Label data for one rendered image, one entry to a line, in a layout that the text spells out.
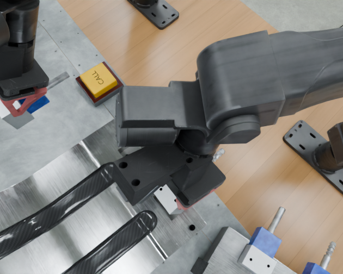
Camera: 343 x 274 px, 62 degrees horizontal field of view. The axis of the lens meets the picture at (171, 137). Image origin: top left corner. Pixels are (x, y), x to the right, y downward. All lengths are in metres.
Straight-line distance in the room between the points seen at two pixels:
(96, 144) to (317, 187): 0.48
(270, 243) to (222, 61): 0.39
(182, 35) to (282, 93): 0.56
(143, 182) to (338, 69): 0.20
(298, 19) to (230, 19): 1.29
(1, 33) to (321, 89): 0.33
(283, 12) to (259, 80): 1.86
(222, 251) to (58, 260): 0.28
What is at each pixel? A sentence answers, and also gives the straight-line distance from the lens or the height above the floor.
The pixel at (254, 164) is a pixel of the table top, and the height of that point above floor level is 0.80.
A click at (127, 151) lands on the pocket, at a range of 0.56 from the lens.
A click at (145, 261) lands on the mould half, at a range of 0.52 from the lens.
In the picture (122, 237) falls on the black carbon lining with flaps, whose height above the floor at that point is 0.88.
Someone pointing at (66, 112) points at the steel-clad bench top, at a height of 0.80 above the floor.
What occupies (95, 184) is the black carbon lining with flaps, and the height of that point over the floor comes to 0.88.
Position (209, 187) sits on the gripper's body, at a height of 1.03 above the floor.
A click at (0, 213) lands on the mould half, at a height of 0.91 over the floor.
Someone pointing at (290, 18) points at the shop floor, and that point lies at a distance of 2.08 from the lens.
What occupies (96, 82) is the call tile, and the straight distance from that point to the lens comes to 0.66.
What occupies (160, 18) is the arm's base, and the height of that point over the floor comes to 0.81.
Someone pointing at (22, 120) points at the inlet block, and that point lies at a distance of 0.57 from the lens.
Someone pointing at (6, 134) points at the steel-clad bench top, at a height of 0.80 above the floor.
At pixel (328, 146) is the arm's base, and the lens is 0.66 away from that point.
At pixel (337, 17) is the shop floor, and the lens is 2.24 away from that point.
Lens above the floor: 1.40
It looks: 70 degrees down
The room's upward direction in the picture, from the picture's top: 10 degrees clockwise
